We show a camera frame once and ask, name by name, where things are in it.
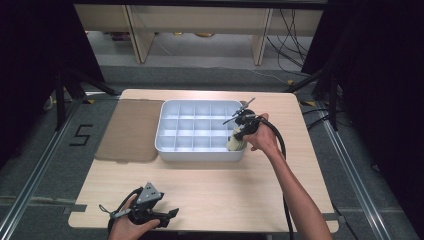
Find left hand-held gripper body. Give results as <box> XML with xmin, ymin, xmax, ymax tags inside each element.
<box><xmin>127</xmin><ymin>181</ymin><xmax>168</xmax><ymax>229</ymax></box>

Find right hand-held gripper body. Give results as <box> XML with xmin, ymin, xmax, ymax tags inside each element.
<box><xmin>222</xmin><ymin>96</ymin><xmax>263</xmax><ymax>136</ymax></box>

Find light green ankle sock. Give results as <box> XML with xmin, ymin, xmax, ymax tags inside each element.
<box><xmin>226</xmin><ymin>128</ymin><xmax>249</xmax><ymax>152</ymax></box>

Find white divided storage box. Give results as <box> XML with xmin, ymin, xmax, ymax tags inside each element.
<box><xmin>154</xmin><ymin>99</ymin><xmax>248</xmax><ymax>163</ymax></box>

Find person's right hand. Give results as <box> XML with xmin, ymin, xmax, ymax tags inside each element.
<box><xmin>242</xmin><ymin>112</ymin><xmax>281</xmax><ymax>158</ymax></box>

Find person's left hand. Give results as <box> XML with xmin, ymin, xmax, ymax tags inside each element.
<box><xmin>107</xmin><ymin>194</ymin><xmax>161</xmax><ymax>240</ymax></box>

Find grey tape strip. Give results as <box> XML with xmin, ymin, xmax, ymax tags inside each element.
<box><xmin>62</xmin><ymin>203</ymin><xmax>88</xmax><ymax>215</ymax></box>
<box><xmin>324</xmin><ymin>212</ymin><xmax>346</xmax><ymax>223</ymax></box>

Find black metal stand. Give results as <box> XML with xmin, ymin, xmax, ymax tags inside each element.
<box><xmin>54</xmin><ymin>65</ymin><xmax>122</xmax><ymax>132</ymax></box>
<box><xmin>283</xmin><ymin>65</ymin><xmax>342</xmax><ymax>132</ymax></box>

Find light wooden background desk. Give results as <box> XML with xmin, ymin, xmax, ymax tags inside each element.
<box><xmin>73</xmin><ymin>3</ymin><xmax>316</xmax><ymax>66</ymax></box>

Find dark curtain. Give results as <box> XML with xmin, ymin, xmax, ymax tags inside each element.
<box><xmin>0</xmin><ymin>0</ymin><xmax>105</xmax><ymax>169</ymax></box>
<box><xmin>300</xmin><ymin>0</ymin><xmax>424</xmax><ymax>232</ymax></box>

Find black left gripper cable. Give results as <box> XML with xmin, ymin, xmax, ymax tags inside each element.
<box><xmin>107</xmin><ymin>186</ymin><xmax>145</xmax><ymax>235</ymax></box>

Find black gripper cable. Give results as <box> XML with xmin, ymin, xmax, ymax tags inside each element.
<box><xmin>258</xmin><ymin>117</ymin><xmax>295</xmax><ymax>240</ymax></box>
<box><xmin>107</xmin><ymin>186</ymin><xmax>145</xmax><ymax>235</ymax></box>

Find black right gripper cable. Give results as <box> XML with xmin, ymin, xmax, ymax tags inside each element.
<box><xmin>258</xmin><ymin>117</ymin><xmax>295</xmax><ymax>240</ymax></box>

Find grey cable plug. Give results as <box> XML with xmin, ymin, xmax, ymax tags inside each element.
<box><xmin>98</xmin><ymin>204</ymin><xmax>132</xmax><ymax>220</ymax></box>

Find white floor cable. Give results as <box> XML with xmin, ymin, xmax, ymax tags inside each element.
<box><xmin>244</xmin><ymin>67</ymin><xmax>292</xmax><ymax>85</ymax></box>

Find black floor cables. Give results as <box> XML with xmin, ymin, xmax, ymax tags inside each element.
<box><xmin>300</xmin><ymin>107</ymin><xmax>335</xmax><ymax>132</ymax></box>

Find bundle of black hanging cables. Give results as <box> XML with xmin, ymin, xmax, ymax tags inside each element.
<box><xmin>265</xmin><ymin>8</ymin><xmax>313</xmax><ymax>75</ymax></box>

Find aluminium floor rail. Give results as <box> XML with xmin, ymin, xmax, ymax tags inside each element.
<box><xmin>0</xmin><ymin>96</ymin><xmax>85</xmax><ymax>240</ymax></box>
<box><xmin>313</xmin><ymin>99</ymin><xmax>392</xmax><ymax>240</ymax></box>

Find black metal frame bar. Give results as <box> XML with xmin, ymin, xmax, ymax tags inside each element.
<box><xmin>72</xmin><ymin>0</ymin><xmax>330</xmax><ymax>10</ymax></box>

